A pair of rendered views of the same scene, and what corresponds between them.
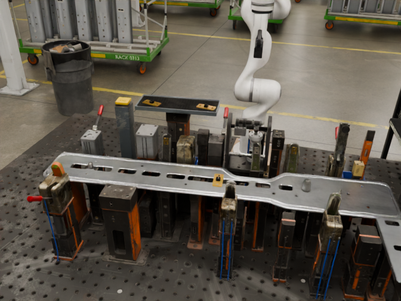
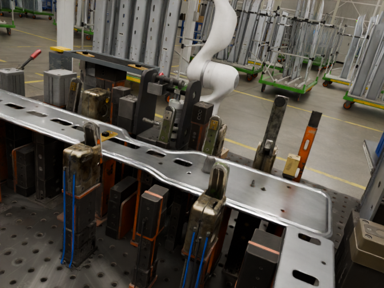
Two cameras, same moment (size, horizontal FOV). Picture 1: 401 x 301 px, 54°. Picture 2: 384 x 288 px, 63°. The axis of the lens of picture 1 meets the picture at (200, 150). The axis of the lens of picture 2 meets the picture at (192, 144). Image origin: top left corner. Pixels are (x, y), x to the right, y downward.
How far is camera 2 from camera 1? 0.83 m
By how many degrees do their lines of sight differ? 12
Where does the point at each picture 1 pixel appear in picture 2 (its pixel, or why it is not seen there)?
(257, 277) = (112, 276)
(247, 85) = (200, 64)
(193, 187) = (67, 134)
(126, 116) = (58, 64)
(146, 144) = (52, 86)
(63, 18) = (120, 48)
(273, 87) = (228, 71)
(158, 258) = (11, 219)
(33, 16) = (96, 41)
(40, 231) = not seen: outside the picture
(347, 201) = (256, 196)
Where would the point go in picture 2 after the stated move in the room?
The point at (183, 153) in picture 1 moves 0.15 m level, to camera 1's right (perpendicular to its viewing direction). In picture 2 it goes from (87, 104) to (127, 114)
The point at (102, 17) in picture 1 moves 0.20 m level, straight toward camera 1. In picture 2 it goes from (150, 52) to (148, 54)
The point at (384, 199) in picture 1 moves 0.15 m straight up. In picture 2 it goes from (314, 208) to (335, 153)
